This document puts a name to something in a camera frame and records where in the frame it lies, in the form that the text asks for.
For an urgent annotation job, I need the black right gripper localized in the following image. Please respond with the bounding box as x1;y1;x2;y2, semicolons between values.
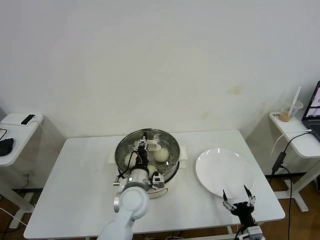
221;184;257;227

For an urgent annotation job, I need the black cloth pouch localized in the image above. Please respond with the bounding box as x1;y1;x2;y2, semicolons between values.
0;137;15;157

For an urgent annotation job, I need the white cable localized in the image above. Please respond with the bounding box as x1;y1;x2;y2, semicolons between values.
270;129;312;157

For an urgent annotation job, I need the white drinking straw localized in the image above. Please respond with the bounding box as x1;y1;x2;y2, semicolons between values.
287;86;303;118

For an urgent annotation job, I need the flat white box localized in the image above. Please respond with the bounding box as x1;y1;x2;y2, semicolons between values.
1;112;44;126

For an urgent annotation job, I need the white electric cooking pot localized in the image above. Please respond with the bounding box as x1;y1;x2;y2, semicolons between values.
107;146;188;200

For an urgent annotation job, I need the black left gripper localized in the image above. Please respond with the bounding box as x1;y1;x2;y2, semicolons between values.
134;131;150;171

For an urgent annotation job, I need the perforated steel steamer basket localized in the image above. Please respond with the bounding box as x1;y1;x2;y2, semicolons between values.
115;128;181;185

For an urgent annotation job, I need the black power adapter cable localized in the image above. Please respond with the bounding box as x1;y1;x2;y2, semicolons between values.
271;130;313;240

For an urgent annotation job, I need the white side table with laptop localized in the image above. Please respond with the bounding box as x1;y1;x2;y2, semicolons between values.
268;111;320;213

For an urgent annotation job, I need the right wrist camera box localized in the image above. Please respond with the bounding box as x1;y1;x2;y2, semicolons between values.
243;224;264;240

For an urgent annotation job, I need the white steamed baozi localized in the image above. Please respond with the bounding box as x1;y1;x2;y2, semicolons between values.
147;164;160;177
153;147;169;162
124;152;138;168

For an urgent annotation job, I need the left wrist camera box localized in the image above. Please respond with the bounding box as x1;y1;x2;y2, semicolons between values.
150;173;167;191

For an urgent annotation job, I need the black smartphone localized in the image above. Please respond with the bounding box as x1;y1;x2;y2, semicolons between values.
20;113;37;126

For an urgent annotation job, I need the round white plate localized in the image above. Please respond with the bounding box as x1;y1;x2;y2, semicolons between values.
195;148;256;200

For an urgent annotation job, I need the black laptop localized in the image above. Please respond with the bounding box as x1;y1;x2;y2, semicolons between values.
301;80;320;141

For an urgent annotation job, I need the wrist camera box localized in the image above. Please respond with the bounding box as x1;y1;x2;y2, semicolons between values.
150;173;167;191
243;224;264;240

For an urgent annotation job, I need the plastic cup of milk tea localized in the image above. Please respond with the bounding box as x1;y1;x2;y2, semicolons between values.
279;101;305;123

